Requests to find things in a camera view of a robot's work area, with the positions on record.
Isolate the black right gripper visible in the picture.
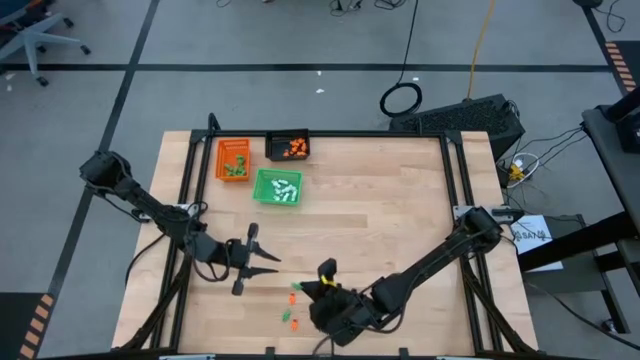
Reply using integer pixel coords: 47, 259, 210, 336
299, 280, 387, 347

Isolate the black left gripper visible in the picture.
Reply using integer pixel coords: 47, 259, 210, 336
214, 222, 283, 297

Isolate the green plastic basket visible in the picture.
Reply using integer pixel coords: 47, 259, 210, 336
251, 168, 305, 207

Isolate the black plastic basket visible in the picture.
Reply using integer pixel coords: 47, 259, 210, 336
264, 129, 312, 163

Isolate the orange plastic basket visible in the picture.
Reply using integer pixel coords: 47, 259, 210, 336
214, 138, 252, 183

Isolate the black computer case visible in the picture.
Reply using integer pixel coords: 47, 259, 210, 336
388, 93, 526, 161

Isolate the white printed paper sheet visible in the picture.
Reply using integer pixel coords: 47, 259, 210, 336
509, 213, 564, 274

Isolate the hazard striped floor mat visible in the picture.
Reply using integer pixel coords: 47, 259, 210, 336
18, 292, 55, 360
603, 39, 640, 96

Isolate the white and yellow power plug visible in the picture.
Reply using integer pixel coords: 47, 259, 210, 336
504, 152, 541, 189

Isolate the grey office chair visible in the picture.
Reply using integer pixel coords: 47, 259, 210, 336
0, 0, 92, 89

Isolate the black desk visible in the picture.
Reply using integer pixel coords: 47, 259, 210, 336
517, 87, 640, 334

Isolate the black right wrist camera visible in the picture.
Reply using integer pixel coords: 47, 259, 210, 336
317, 257, 338, 281

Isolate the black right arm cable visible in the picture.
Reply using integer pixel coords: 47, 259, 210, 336
312, 333, 335, 357

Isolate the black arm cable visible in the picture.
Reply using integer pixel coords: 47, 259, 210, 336
312, 333, 335, 357
123, 232, 169, 289

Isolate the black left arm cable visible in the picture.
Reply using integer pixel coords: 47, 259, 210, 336
123, 232, 169, 289

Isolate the black aluminium table frame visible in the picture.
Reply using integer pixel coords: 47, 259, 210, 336
119, 113, 539, 359

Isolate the black hanging cable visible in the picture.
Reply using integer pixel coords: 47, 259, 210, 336
378, 0, 424, 119

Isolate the black floor cable bundle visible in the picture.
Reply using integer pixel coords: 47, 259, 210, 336
327, 0, 409, 12

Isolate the yellow hanging cable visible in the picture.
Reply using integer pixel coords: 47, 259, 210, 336
466, 0, 497, 101

